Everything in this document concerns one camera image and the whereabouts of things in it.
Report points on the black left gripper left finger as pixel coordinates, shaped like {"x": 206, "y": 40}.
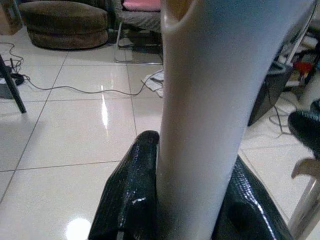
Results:
{"x": 130, "y": 180}

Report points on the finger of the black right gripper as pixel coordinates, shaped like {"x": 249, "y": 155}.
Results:
{"x": 306, "y": 130}
{"x": 316, "y": 106}

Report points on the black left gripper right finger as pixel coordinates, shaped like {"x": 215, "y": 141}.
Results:
{"x": 245, "y": 207}

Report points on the brown round floor cushion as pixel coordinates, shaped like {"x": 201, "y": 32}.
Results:
{"x": 65, "y": 22}

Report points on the red small object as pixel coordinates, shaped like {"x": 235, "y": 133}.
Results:
{"x": 303, "y": 66}

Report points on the black bin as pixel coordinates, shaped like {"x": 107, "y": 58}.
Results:
{"x": 270, "y": 92}

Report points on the white metal pole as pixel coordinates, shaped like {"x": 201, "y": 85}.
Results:
{"x": 303, "y": 212}

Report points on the white crumpled paper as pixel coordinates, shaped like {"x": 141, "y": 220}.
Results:
{"x": 155, "y": 83}

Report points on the black slanted stand leg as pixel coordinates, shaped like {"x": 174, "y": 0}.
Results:
{"x": 12, "y": 87}

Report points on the black antenna base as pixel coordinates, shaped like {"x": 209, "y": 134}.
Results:
{"x": 17, "y": 78}

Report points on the grey flat box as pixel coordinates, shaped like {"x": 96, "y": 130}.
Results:
{"x": 4, "y": 90}

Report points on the pink seat cushion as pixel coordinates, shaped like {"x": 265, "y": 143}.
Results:
{"x": 141, "y": 5}

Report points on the cardboard box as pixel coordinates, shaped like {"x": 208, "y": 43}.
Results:
{"x": 8, "y": 17}

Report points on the metal frame chair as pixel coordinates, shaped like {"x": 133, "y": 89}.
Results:
{"x": 140, "y": 22}

